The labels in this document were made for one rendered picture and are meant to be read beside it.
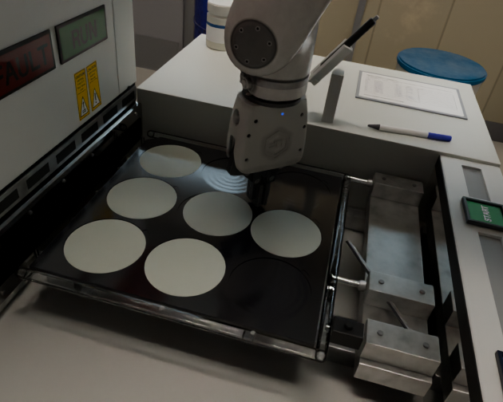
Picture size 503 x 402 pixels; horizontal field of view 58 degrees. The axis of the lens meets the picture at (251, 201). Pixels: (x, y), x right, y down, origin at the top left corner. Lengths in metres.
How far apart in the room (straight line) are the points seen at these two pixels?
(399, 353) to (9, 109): 0.51
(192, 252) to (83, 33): 0.33
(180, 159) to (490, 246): 0.47
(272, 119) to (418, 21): 2.54
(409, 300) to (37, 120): 0.50
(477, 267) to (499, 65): 2.67
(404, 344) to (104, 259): 0.36
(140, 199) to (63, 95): 0.17
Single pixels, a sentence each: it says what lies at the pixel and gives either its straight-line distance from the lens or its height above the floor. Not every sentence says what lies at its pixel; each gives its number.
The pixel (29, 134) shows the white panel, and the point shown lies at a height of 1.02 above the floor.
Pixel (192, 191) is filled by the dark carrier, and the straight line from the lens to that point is 0.69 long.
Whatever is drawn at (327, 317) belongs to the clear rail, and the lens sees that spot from 0.54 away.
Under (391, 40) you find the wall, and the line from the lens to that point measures 3.10.
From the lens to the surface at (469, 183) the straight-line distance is 0.75.
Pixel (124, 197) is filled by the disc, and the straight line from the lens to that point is 0.68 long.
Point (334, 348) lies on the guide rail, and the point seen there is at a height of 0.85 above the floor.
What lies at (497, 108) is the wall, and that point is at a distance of 3.31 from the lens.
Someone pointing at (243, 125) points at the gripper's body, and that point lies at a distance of 0.56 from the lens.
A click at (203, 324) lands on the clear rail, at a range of 0.51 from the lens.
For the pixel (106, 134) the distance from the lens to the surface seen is 0.75.
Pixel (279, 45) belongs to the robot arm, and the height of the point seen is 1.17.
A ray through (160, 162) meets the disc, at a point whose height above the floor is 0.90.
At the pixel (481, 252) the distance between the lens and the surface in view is 0.62.
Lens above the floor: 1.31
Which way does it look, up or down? 37 degrees down
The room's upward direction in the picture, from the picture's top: 8 degrees clockwise
